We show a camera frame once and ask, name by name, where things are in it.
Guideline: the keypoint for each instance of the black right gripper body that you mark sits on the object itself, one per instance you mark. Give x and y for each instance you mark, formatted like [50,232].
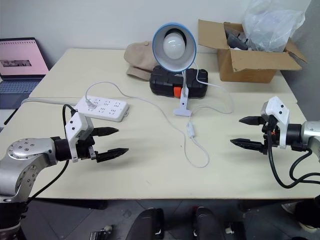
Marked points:
[267,143]

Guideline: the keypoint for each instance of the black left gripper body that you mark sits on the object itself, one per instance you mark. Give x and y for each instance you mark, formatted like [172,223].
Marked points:
[83,150]

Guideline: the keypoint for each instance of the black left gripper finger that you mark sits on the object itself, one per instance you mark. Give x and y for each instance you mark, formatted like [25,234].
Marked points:
[112,154]
[105,131]

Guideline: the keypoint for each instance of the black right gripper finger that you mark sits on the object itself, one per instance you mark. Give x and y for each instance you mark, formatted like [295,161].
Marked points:
[247,144]
[252,121]

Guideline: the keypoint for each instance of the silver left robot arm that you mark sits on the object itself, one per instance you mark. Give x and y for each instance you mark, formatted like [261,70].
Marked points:
[22,155]

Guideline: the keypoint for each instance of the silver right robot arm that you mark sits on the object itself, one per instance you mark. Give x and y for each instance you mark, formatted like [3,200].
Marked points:
[308,132]

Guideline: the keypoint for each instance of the white plug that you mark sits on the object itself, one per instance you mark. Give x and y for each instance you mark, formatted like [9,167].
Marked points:
[91,104]

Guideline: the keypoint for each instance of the blue white clip desk lamp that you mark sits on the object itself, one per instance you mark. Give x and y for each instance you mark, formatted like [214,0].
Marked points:
[175,63]

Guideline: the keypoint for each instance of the white power strip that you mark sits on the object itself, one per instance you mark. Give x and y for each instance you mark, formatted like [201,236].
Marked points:
[110,110]

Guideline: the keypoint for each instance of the brown cardboard box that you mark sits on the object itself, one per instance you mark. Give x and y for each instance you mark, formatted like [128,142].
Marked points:
[250,67]

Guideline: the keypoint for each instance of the white shoe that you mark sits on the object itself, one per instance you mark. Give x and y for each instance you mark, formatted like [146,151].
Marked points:
[308,227]
[288,208]

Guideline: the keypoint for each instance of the black tool case orange latch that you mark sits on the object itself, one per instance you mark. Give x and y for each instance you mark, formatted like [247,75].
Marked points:
[165,82]

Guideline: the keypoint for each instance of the dark rounded shape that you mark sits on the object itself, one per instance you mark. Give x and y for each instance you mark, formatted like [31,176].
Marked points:
[146,225]
[206,225]

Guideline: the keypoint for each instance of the dark trouser leg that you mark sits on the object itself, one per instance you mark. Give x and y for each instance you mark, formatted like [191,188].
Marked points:
[308,210]

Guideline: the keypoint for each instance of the beige cap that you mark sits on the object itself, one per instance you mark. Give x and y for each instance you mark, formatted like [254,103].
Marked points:
[137,57]

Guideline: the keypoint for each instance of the dark items in box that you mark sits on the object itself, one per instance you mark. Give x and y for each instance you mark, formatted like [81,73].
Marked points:
[233,40]

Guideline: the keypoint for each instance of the clear plastic bag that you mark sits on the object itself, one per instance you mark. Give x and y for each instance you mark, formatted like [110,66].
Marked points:
[270,27]

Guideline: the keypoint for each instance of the white round light bulb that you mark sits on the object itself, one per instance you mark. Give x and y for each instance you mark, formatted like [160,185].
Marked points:
[174,46]

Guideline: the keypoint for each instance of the laptop with pink screen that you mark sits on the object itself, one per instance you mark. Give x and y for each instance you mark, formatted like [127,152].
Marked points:
[20,62]

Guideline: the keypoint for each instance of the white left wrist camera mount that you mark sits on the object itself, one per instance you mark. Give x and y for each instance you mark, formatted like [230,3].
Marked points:
[72,127]

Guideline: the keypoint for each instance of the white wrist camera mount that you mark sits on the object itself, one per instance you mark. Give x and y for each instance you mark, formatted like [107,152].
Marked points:
[281,112]
[72,127]

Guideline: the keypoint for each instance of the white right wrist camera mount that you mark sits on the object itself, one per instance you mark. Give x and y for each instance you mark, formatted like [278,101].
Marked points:
[281,112]

